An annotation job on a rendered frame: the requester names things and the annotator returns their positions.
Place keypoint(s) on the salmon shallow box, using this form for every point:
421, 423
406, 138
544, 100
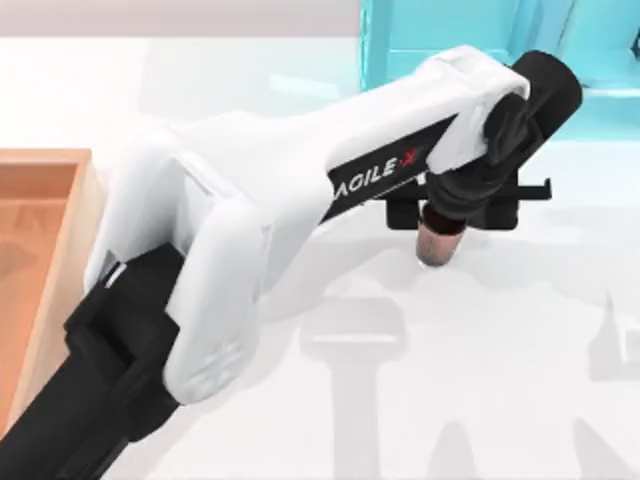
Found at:
35, 225

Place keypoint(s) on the light blue rack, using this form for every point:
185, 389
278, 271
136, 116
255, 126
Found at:
382, 45

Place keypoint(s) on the reddish brown cup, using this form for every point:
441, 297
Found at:
440, 247

